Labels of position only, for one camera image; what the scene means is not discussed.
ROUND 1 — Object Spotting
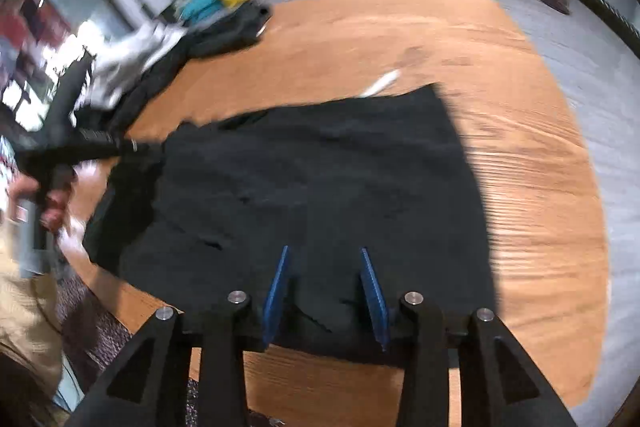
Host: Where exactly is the black shirt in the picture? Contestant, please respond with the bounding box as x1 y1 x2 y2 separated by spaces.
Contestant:
81 84 497 369

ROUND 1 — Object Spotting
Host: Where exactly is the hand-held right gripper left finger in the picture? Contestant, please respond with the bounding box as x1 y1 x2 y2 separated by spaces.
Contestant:
75 246 291 427

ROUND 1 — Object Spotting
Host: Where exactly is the small white strip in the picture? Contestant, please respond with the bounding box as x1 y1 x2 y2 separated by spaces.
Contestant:
360 69 402 98

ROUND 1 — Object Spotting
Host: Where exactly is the person's left forearm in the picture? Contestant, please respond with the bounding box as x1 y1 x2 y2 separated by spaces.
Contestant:
0 217 67 389

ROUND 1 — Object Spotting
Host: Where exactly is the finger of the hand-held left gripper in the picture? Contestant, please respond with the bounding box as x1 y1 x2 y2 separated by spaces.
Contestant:
75 131 167 164

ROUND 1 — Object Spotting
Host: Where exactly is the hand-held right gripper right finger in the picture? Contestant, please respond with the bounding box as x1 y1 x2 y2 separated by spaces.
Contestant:
360 248 576 427

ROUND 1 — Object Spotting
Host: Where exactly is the black sweatshirt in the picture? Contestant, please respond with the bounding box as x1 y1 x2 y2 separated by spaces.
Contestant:
75 1 274 138

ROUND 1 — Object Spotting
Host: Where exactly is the teal crate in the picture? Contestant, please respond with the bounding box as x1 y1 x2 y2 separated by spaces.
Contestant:
179 0 227 21

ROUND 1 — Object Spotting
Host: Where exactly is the dark floral patterned clothing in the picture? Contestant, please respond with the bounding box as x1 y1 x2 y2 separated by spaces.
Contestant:
54 266 292 427

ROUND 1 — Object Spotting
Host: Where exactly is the person's left hand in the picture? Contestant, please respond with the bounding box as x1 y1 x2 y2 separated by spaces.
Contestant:
9 176 77 232

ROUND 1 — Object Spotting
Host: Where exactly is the light grey sweater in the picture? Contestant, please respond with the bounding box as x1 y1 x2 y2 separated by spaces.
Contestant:
91 24 187 108

